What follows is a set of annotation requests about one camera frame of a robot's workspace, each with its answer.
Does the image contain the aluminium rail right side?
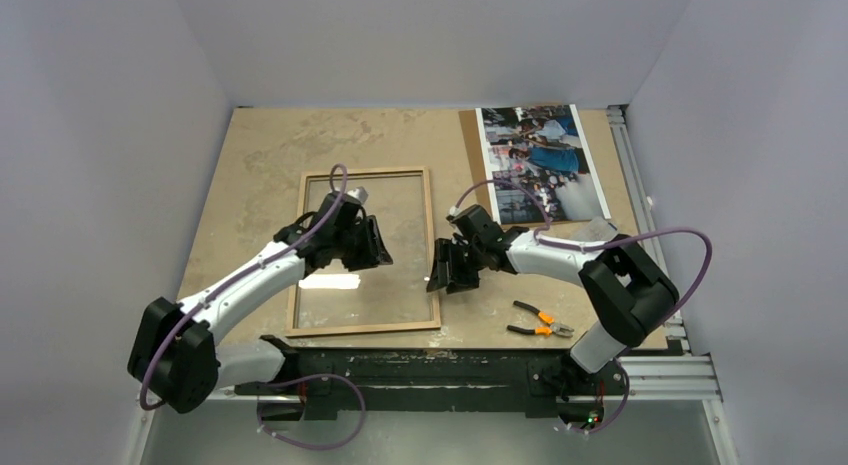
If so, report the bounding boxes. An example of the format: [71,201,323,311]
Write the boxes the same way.
[606,104,694,357]

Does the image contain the aluminium rail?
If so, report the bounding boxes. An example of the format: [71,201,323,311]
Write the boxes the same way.
[606,104,694,357]
[135,354,723,404]

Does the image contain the printed photo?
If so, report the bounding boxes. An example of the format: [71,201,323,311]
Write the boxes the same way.
[475,104,612,226]

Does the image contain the black wooden picture frame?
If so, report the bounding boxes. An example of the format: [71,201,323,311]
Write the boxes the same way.
[284,167,443,339]

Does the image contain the aluminium rail front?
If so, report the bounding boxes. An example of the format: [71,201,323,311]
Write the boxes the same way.
[135,354,723,404]

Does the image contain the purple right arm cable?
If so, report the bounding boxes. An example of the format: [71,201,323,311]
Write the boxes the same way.
[449,178,715,437]

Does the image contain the clear acrylic sheet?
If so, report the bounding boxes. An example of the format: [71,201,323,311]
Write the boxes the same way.
[294,175,433,329]

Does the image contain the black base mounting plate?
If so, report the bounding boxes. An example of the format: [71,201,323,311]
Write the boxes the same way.
[235,348,629,430]

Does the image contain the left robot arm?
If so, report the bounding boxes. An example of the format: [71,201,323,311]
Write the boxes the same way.
[127,187,393,413]

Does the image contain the brown cardboard backing board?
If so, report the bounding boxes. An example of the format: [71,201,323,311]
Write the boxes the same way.
[458,107,614,228]

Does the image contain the orange handled pliers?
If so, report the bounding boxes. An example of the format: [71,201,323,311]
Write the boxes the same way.
[506,300,575,338]

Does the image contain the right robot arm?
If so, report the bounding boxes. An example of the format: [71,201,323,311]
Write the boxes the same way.
[427,205,680,392]

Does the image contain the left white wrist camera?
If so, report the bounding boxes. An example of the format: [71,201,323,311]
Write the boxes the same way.
[346,187,369,206]

